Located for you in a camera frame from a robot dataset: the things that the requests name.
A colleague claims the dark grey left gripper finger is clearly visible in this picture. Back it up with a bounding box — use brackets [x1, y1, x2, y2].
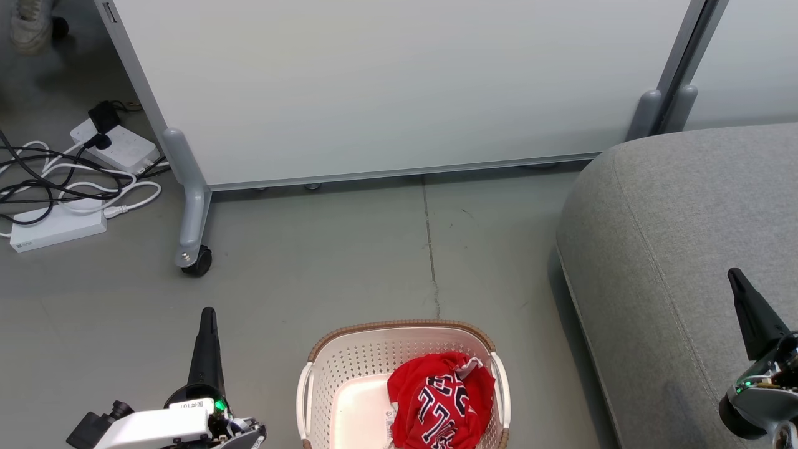
[187, 307, 226, 391]

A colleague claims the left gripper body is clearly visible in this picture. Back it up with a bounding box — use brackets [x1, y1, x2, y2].
[94, 385, 266, 449]

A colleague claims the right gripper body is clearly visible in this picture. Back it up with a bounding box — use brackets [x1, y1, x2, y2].
[719, 334, 798, 449]

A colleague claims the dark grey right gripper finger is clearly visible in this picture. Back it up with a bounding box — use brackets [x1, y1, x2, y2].
[728, 268, 790, 362]

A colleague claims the red jersey with letter print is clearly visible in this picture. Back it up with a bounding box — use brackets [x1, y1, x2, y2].
[387, 352, 497, 449]

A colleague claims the grey fabric sofa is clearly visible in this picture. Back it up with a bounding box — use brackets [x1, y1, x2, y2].
[555, 122, 798, 449]

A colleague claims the black caster wheel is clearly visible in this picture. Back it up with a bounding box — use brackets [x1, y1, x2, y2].
[181, 245, 213, 278]

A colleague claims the white perforated laundry basket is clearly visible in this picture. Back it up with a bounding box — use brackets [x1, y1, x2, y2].
[296, 320, 512, 449]

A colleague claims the grey partition leg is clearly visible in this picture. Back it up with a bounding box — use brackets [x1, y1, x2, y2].
[162, 128, 213, 269]

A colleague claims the white flat box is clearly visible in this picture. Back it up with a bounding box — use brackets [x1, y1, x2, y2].
[9, 198, 108, 253]

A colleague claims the white power strip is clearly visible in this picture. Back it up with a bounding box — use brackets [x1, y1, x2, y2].
[70, 118, 162, 175]

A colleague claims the black power adapter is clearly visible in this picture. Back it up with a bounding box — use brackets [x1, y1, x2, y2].
[87, 100, 123, 133]

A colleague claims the white partition panel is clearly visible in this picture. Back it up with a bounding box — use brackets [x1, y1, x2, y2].
[94, 0, 708, 191]
[685, 0, 798, 132]

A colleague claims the beige shoe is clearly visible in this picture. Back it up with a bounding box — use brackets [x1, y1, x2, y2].
[9, 0, 54, 54]

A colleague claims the white floor cable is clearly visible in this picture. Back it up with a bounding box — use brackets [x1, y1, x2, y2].
[0, 140, 163, 238]

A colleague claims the grey partition foot post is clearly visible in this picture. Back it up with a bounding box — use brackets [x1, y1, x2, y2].
[626, 90, 662, 142]
[662, 85, 699, 133]

